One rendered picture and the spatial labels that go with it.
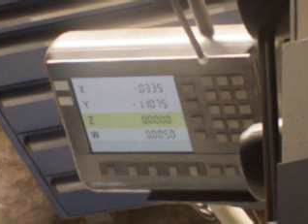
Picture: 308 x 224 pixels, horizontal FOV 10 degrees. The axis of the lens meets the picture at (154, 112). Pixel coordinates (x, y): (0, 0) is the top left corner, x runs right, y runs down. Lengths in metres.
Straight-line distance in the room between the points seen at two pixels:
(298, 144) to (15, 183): 2.95
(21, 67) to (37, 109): 0.12
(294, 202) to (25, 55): 2.24
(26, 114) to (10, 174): 0.67
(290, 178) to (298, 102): 0.08
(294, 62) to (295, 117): 0.06
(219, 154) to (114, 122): 0.15
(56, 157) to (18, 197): 0.52
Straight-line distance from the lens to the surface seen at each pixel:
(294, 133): 1.20
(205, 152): 2.27
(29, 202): 4.06
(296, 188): 1.15
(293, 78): 1.24
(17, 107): 3.48
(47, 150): 3.56
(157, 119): 2.27
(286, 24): 1.41
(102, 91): 2.29
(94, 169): 2.36
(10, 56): 3.37
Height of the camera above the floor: 2.74
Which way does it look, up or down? 42 degrees down
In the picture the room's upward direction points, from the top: 29 degrees counter-clockwise
